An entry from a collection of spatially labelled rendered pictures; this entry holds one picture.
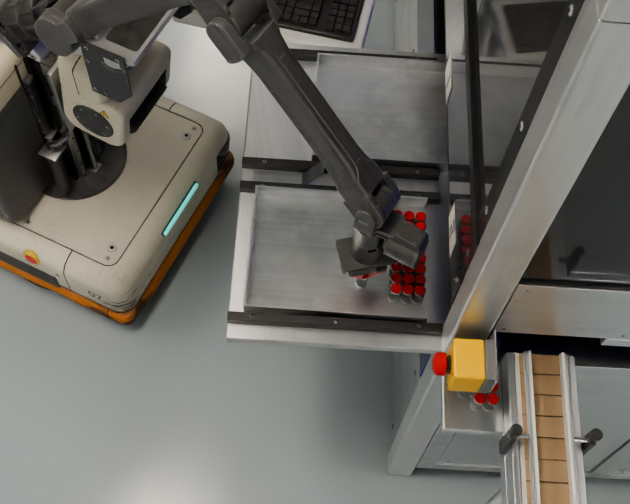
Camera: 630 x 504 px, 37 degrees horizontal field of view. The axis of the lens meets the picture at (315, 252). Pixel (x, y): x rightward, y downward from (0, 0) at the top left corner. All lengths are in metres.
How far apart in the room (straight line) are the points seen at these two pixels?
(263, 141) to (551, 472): 0.86
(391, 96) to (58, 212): 1.02
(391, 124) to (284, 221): 0.32
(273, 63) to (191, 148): 1.28
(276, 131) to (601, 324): 0.77
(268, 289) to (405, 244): 0.34
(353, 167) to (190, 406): 1.30
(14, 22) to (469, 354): 0.97
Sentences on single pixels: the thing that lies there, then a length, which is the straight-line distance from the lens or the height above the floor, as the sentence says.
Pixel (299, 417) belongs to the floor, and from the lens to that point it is 2.61.
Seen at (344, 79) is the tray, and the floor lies 0.88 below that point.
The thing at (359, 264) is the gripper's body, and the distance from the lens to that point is 1.66.
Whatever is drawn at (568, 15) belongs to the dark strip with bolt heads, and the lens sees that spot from 1.10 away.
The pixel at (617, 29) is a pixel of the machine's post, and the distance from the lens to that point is 0.99.
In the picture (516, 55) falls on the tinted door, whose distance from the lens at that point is 1.36.
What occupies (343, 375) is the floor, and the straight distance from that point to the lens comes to 2.66.
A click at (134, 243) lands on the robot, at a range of 2.53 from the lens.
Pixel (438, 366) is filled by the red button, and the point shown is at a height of 1.01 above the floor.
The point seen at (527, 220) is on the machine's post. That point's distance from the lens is 1.29.
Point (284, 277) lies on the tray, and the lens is 1.79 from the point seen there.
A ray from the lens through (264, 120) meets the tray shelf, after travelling 1.97.
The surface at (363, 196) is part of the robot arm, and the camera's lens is 1.49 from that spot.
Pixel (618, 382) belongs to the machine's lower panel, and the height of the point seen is 0.80.
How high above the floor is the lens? 2.49
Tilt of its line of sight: 63 degrees down
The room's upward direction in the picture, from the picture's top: 6 degrees clockwise
